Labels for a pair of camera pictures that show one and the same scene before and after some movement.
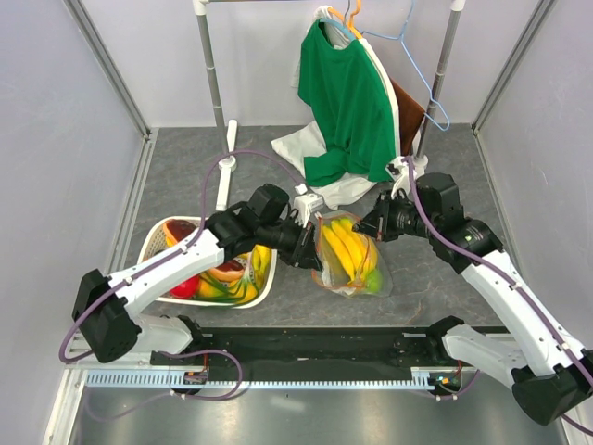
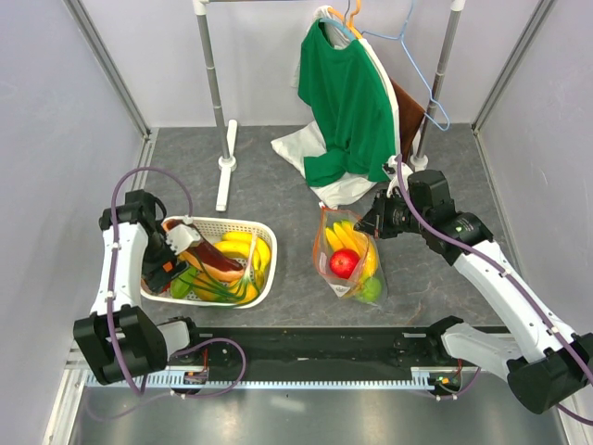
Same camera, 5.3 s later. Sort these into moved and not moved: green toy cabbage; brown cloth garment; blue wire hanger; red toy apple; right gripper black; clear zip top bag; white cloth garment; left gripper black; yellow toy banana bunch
Moved: red toy apple; green toy cabbage; left gripper black
Not moved: clear zip top bag; right gripper black; yellow toy banana bunch; blue wire hanger; brown cloth garment; white cloth garment
